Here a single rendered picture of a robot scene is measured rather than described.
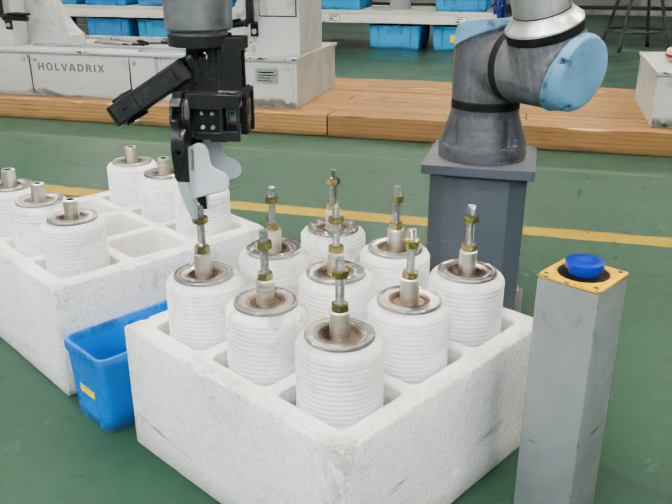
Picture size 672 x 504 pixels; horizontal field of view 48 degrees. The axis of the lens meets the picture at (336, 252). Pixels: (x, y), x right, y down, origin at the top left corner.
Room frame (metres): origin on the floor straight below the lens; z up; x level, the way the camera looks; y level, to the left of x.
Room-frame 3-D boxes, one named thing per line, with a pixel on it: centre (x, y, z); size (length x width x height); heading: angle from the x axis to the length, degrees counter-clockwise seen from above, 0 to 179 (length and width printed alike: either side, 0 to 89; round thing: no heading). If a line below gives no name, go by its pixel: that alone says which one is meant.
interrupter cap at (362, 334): (0.71, 0.00, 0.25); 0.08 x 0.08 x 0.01
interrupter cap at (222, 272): (0.88, 0.17, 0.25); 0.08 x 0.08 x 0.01
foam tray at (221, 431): (0.88, 0.00, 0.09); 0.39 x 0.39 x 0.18; 46
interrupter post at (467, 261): (0.88, -0.17, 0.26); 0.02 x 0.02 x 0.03
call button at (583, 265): (0.73, -0.26, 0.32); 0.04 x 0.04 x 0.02
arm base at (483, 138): (1.29, -0.25, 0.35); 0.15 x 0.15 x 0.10
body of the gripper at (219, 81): (0.87, 0.15, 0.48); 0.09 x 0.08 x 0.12; 82
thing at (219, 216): (1.26, 0.23, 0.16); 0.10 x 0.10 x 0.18
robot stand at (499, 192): (1.29, -0.25, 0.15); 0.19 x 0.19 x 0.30; 75
